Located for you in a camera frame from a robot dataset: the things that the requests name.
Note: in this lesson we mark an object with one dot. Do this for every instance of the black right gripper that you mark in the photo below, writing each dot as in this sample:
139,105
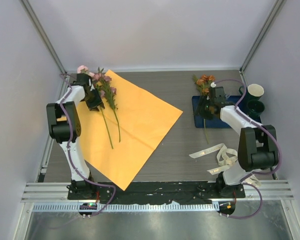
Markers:
203,100

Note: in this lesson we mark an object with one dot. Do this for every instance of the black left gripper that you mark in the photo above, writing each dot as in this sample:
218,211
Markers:
98,102

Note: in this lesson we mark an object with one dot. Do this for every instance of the pink fake flower stem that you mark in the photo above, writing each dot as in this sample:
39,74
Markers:
107,127
102,82

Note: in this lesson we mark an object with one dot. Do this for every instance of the orange fake flower stem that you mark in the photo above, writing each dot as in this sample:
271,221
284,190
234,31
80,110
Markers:
203,84

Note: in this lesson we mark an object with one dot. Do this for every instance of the orange wrapping paper sheet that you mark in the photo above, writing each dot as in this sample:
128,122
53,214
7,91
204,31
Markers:
144,121

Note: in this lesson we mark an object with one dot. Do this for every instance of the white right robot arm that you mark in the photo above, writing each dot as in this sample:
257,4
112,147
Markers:
258,148

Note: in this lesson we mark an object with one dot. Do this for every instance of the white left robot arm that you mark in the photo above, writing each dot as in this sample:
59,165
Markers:
65,128

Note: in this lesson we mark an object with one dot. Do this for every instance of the blue plastic tray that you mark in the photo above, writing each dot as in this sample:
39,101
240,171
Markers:
215,122

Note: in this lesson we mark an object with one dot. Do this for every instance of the dark green mug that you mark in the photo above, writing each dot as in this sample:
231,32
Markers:
255,108

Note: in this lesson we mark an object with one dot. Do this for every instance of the green mug white interior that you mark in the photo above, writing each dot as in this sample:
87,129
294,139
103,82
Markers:
253,92

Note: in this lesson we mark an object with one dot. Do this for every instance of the cream printed ribbon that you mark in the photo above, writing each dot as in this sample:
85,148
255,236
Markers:
228,165

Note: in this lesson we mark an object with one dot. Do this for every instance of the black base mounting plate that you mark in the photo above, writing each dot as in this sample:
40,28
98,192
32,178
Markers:
156,193

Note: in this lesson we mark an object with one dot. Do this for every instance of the aluminium front rail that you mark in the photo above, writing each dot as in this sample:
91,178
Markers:
53,197

